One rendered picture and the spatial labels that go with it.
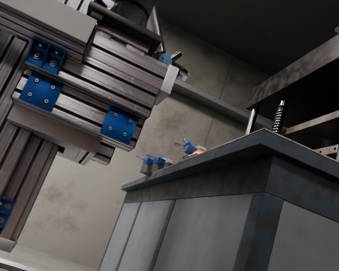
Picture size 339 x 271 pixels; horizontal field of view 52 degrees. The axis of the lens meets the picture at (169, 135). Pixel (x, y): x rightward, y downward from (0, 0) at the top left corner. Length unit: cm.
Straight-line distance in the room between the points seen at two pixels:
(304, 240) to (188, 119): 377
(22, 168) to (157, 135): 325
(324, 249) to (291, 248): 8
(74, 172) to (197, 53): 226
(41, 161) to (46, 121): 16
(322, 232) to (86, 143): 68
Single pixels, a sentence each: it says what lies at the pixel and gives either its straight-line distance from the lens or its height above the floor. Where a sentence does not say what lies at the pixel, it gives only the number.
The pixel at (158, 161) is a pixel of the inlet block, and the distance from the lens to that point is 167.
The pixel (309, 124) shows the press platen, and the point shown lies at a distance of 245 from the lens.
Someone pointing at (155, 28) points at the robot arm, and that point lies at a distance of 180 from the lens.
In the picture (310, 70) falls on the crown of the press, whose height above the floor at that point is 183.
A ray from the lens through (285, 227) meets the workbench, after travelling 81.
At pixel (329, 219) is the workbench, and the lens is 88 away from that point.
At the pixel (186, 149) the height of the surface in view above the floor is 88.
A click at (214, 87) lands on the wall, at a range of 480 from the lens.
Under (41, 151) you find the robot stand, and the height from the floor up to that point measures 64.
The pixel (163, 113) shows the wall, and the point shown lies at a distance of 441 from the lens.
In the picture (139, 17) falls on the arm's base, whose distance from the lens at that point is 110.
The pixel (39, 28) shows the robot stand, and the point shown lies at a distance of 93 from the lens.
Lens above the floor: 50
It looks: 17 degrees up
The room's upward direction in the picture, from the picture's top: 20 degrees clockwise
